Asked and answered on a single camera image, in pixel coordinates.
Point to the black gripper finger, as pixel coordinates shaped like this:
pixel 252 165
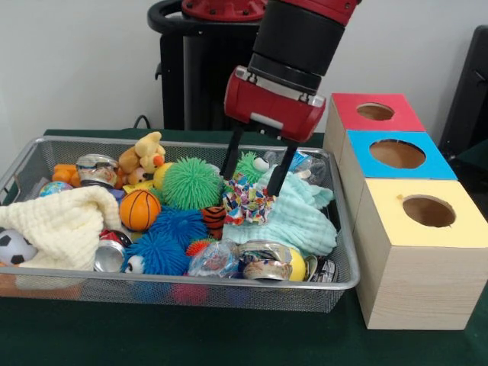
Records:
pixel 232 154
pixel 282 169

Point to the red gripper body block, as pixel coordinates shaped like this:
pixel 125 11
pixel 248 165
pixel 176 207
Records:
pixel 274 107

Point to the colourful patterned knotted toy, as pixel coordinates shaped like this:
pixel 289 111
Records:
pixel 248 202

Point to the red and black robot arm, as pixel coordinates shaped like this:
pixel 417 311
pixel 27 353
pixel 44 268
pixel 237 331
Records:
pixel 301 38

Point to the clear mesh bin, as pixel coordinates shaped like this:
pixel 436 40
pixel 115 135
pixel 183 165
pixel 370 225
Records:
pixel 267 296

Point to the wooden box with three holes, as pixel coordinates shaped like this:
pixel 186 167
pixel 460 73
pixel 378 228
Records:
pixel 419 282

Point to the green furry monster toy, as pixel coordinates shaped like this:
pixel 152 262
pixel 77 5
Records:
pixel 250 166

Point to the green spiky rubber ball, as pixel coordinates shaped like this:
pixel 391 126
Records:
pixel 191 184

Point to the mint green muslin cloth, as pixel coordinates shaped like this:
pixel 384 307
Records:
pixel 305 221

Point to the orange tiger striped ball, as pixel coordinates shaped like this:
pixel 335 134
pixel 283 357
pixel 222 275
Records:
pixel 213 219

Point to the yellow plush animal toy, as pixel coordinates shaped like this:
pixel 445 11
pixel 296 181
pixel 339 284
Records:
pixel 146 155

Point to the blue spiky rubber ball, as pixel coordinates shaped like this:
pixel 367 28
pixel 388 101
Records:
pixel 179 223

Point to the small orange basketball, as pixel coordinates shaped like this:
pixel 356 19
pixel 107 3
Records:
pixel 139 210

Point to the blue furry monster toy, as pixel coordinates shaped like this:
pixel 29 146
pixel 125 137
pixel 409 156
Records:
pixel 164 255

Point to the dark green table cloth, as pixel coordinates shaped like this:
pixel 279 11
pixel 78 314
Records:
pixel 229 335

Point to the cream muslin cloth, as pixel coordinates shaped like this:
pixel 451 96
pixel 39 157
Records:
pixel 65 229

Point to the black upright panel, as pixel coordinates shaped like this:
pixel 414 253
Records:
pixel 469 99

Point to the small black white soccer ball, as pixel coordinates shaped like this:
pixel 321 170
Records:
pixel 14 248

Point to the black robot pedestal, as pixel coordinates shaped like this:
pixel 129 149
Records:
pixel 198 76

